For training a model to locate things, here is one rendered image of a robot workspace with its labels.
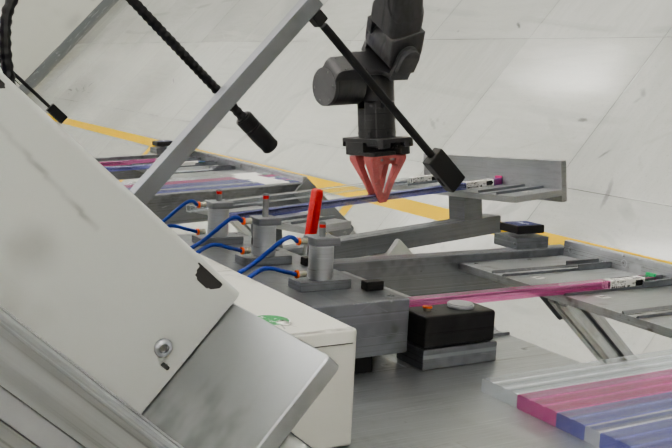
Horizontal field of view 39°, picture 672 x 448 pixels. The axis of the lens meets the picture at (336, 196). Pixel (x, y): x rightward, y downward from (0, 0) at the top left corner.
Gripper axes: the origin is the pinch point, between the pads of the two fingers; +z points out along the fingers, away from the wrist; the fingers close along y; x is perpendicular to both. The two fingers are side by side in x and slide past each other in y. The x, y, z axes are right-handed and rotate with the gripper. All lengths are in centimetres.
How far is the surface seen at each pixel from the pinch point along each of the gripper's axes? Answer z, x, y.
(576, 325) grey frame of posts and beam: 20.8, 23.2, 18.4
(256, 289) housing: -3, -52, 56
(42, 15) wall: -78, 165, -709
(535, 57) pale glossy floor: -22, 154, -119
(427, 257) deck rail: 5.5, -7.5, 20.8
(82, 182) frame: -15, -71, 76
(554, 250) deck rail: 7.5, 14.9, 21.9
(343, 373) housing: 0, -52, 68
